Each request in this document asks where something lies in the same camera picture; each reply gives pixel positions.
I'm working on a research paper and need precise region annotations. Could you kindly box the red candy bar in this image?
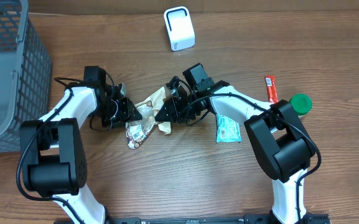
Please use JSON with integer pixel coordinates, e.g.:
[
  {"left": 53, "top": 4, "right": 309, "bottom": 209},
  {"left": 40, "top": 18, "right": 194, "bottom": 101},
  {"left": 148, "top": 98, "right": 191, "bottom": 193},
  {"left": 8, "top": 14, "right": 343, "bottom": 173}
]
[{"left": 265, "top": 75, "right": 279, "bottom": 103}]

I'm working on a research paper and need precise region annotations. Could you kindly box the dark plastic mesh basket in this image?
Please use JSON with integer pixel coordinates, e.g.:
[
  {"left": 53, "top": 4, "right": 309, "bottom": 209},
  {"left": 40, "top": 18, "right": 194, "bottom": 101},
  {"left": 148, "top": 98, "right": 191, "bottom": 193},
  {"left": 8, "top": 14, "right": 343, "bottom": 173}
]
[{"left": 0, "top": 0, "right": 52, "bottom": 152}]

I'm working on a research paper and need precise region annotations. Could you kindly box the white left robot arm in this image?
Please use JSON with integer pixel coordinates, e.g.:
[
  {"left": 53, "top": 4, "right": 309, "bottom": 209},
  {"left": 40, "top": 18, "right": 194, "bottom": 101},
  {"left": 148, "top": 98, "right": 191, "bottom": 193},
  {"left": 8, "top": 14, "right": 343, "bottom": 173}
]
[{"left": 16, "top": 65, "right": 142, "bottom": 223}]

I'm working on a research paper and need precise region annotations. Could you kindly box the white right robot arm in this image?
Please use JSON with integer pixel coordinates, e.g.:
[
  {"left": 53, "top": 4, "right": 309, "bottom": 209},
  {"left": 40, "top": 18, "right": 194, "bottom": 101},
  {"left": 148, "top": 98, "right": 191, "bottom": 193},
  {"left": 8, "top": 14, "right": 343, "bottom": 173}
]
[{"left": 155, "top": 63, "right": 322, "bottom": 223}]

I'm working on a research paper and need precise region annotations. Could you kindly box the beige snack pouch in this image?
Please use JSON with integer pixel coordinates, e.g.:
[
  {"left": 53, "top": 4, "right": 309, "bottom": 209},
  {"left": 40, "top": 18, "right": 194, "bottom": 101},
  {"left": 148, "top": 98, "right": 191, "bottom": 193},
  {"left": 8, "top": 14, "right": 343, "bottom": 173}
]
[{"left": 125, "top": 86, "right": 172, "bottom": 149}]

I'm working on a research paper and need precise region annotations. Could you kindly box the teal wet wipes packet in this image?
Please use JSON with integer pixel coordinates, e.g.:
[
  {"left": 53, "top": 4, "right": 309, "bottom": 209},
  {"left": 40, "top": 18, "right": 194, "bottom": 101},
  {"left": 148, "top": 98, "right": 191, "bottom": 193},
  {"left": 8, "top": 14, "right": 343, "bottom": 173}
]
[{"left": 216, "top": 114, "right": 241, "bottom": 143}]

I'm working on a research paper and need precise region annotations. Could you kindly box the green lid jar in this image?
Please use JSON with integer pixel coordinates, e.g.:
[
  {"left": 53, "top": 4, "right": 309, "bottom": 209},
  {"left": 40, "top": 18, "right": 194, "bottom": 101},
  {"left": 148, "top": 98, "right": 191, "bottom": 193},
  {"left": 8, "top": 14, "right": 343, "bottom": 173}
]
[{"left": 289, "top": 93, "right": 312, "bottom": 116}]

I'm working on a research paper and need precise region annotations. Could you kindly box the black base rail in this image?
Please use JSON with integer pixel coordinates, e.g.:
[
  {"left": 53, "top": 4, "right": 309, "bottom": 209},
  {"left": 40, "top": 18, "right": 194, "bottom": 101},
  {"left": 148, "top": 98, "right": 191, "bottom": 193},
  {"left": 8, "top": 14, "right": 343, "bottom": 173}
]
[{"left": 113, "top": 216, "right": 331, "bottom": 224}]

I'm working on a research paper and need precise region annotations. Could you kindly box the white barcode scanner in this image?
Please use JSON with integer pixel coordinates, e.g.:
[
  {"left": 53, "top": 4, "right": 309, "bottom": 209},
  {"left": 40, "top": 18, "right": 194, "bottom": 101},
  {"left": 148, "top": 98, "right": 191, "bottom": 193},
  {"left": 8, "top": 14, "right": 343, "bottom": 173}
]
[{"left": 163, "top": 6, "right": 195, "bottom": 51}]

